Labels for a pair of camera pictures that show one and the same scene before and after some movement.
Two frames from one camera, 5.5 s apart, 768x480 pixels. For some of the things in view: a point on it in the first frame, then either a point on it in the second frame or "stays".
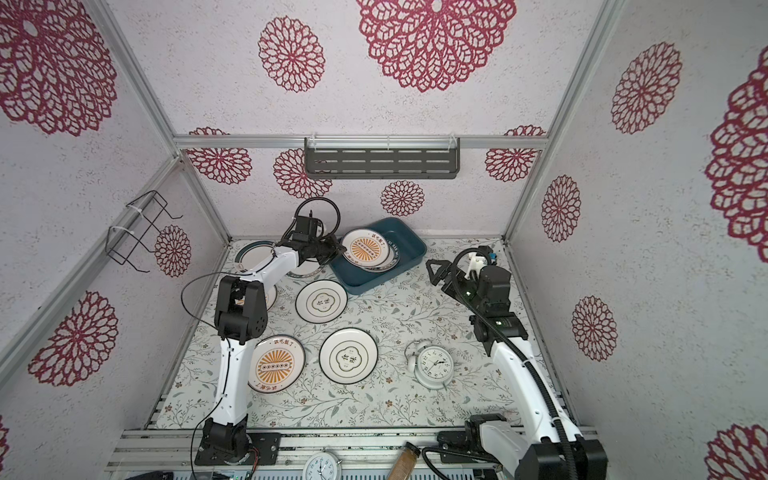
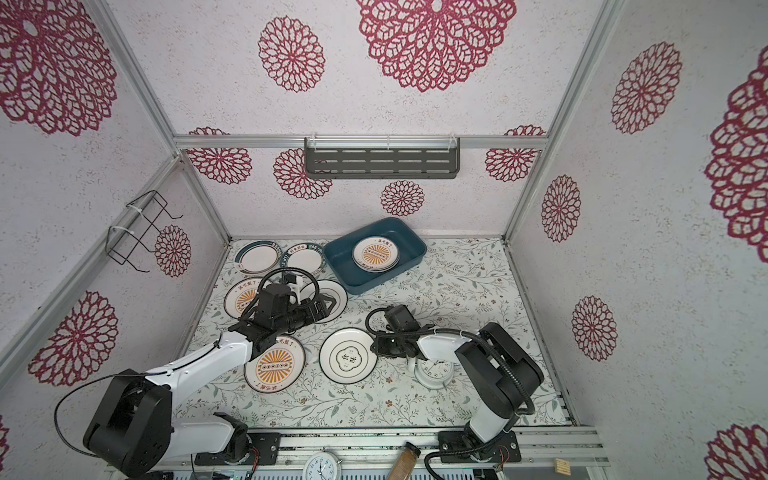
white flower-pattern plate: [321, 301] stays
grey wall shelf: [382, 157] stays
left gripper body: [323, 250] → [295, 319]
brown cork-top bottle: [404, 463] stays
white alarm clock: [432, 365] stays
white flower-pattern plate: [348, 355] stays
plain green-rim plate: [252, 255] stays
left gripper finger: [338, 248] → [316, 311]
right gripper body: [467, 291] → [389, 344]
